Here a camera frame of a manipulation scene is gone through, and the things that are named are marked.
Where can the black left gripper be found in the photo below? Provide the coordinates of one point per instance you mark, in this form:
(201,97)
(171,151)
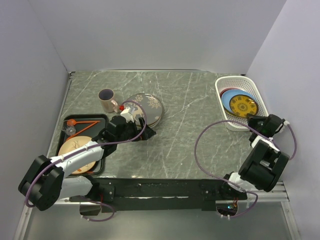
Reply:
(147,133)

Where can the yellow patterned plate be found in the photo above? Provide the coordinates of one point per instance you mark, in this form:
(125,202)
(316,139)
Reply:
(242,105)

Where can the red-brown scalloped plate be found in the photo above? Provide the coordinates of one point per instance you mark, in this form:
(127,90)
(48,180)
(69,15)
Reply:
(225,90)

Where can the clear glass small object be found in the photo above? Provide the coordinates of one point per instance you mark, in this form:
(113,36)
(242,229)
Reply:
(69,130)

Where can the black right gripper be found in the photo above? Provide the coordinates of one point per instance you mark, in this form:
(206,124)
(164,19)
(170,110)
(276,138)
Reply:
(252,119)

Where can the clear glass plate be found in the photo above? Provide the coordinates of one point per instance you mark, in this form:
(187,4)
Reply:
(150,103)

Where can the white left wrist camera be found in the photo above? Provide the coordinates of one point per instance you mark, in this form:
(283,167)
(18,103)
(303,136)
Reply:
(127,113)

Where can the black plastic tray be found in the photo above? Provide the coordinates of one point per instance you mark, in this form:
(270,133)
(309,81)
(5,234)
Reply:
(85,124)

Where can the white perforated plastic bin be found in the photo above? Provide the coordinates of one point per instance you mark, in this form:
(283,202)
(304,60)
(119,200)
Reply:
(241,83)

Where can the black table front frame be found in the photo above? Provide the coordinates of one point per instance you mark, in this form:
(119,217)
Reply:
(149,194)

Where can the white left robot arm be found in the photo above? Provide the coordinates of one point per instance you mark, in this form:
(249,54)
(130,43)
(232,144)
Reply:
(48,179)

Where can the cream painted plate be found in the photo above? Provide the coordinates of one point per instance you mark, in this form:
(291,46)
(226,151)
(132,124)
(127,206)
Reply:
(73,144)

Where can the blue plastic plate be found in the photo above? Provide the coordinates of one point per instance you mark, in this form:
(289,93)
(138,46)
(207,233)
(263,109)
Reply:
(229,94)

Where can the pink ceramic mug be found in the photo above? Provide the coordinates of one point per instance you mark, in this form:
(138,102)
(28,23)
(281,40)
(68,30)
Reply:
(107,99)

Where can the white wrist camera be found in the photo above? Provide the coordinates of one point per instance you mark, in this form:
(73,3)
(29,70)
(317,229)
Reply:
(127,113)
(282,126)

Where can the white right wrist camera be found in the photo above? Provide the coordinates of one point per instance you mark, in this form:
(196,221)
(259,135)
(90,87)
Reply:
(282,126)

